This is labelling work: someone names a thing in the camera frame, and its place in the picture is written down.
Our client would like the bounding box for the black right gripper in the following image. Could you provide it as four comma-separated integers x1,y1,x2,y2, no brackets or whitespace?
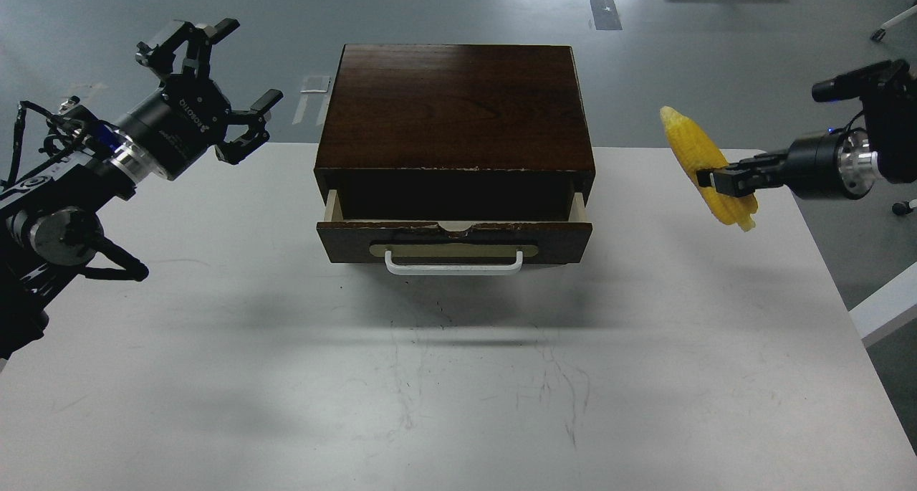
696,132,860,200

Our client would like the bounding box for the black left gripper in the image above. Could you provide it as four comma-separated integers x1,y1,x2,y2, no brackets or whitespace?
114,18,284,181

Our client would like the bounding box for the yellow corn cob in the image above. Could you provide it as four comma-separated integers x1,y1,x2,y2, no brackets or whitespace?
659,106,759,231

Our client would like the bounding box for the wooden drawer with white handle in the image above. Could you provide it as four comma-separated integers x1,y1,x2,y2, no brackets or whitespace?
317,190,593,276

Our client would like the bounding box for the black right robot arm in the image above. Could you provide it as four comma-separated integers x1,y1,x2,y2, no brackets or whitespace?
690,59,916,200

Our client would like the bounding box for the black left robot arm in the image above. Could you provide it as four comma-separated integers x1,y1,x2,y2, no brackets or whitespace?
1,18,283,363

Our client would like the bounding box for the dark wooden drawer cabinet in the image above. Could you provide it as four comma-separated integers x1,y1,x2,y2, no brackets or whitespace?
314,44,596,196

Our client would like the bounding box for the white chair leg with caster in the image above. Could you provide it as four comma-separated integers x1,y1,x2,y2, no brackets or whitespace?
869,2,916,42

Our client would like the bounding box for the white neighbouring table edge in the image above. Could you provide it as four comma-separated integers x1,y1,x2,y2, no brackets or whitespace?
850,263,916,347

